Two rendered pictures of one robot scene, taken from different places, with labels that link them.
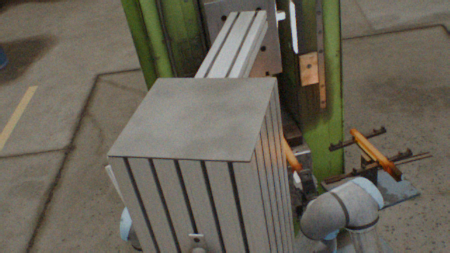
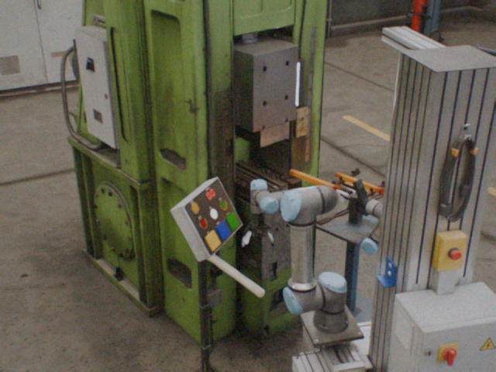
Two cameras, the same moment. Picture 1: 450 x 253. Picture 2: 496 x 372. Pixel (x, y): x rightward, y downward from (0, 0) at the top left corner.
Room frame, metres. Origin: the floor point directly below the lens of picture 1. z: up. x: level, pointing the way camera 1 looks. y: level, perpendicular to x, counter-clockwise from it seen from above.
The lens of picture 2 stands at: (-0.57, 1.69, 2.59)
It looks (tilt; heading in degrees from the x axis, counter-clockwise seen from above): 27 degrees down; 326
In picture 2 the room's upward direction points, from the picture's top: straight up
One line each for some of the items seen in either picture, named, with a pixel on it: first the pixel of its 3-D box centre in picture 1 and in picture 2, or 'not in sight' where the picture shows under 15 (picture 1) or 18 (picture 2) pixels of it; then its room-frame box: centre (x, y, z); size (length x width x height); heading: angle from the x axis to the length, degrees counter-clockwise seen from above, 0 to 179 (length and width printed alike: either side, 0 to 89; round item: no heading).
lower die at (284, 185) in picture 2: not in sight; (250, 180); (2.15, -0.11, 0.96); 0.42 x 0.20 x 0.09; 6
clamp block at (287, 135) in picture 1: (291, 135); (290, 183); (2.02, -0.31, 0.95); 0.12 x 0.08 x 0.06; 6
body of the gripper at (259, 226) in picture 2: not in sight; (259, 222); (1.57, 0.23, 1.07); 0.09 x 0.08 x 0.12; 160
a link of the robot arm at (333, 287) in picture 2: not in sight; (330, 291); (1.06, 0.21, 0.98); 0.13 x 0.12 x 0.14; 78
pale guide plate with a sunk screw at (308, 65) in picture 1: (308, 69); (301, 122); (2.11, -0.43, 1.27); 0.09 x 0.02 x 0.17; 96
